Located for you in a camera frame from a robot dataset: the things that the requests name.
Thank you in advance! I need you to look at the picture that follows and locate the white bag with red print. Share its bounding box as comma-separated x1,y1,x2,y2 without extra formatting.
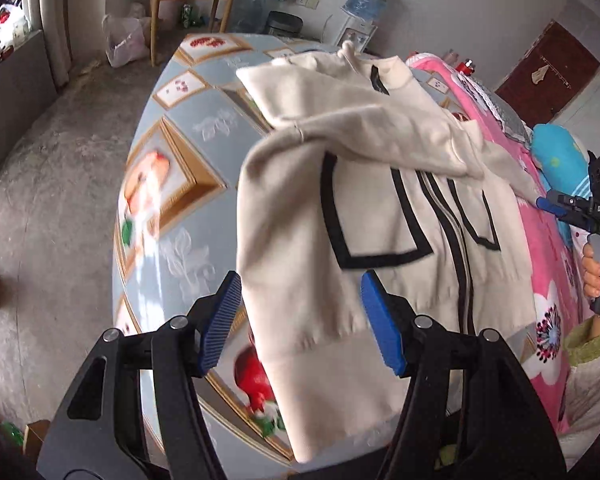
0,4,30,48

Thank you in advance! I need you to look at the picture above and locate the pale curtain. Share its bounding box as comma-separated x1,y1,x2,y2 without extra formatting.
20,0,73,91

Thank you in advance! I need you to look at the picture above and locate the white water dispenser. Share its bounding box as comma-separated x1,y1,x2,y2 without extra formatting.
332,15,379,56

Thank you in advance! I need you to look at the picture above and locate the person's right forearm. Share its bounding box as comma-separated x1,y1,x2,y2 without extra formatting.
562,310,600,466

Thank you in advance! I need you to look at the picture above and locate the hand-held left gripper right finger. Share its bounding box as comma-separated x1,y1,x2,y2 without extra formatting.
360,269,567,480

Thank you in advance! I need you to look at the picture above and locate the pink floral blanket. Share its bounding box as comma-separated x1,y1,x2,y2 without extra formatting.
405,52,588,436

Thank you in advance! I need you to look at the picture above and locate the white plastic bag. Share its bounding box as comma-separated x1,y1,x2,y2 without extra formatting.
102,2,153,68

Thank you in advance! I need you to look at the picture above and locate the silver cloth with lace trim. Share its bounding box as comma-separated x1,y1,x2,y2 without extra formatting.
452,72,533,143

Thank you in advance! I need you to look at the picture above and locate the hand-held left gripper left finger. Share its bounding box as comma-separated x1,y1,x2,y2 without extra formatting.
36,270,243,480

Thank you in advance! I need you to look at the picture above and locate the clear empty water jug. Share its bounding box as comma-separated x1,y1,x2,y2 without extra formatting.
232,0,271,35

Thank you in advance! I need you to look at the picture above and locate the cream jacket with black trim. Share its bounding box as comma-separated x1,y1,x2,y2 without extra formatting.
235,40,543,463

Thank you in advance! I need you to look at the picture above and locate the blue pillow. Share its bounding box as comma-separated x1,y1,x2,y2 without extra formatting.
530,124,592,251

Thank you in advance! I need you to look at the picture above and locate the grey round bin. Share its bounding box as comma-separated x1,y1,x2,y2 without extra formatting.
265,10,303,41

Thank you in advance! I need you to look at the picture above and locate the brown door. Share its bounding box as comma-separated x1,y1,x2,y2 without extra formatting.
495,20,600,117

